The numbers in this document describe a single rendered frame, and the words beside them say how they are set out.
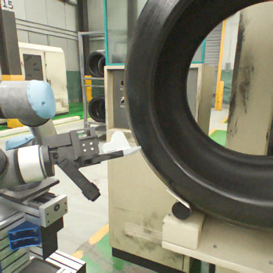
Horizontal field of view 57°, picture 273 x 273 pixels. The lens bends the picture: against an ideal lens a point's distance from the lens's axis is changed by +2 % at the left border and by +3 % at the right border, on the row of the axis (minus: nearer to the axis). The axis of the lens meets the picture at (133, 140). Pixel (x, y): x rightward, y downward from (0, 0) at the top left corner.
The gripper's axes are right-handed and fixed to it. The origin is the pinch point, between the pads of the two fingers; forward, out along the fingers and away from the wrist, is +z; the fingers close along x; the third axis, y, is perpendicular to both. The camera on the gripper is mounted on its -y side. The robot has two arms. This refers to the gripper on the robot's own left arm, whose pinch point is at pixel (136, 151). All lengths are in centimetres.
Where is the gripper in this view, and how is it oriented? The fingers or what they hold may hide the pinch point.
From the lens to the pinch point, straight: 58.0
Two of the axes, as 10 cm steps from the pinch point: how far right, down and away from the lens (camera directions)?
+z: 9.6, -2.0, 2.2
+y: -2.1, -9.8, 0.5
